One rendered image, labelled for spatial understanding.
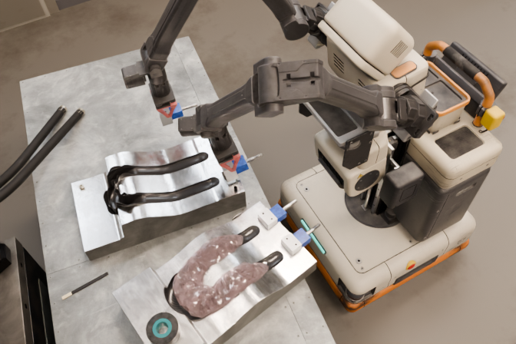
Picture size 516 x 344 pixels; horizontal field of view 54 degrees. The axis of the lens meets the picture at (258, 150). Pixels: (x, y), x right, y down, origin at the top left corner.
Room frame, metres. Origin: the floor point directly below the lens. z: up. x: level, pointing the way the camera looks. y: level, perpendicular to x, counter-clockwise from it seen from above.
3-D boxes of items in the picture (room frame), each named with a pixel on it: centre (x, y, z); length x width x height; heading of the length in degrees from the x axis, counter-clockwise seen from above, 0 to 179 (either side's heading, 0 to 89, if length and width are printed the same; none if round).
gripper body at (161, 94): (1.14, 0.30, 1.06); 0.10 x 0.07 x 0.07; 19
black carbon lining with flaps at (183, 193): (0.88, 0.31, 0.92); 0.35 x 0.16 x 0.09; 109
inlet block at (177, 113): (1.15, 0.26, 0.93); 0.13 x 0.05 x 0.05; 109
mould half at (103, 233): (0.88, 0.32, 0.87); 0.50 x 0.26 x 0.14; 109
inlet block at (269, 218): (0.79, -0.06, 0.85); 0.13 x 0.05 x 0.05; 127
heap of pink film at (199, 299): (0.58, 0.13, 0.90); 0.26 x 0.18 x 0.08; 127
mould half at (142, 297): (0.57, 0.12, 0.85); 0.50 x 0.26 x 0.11; 127
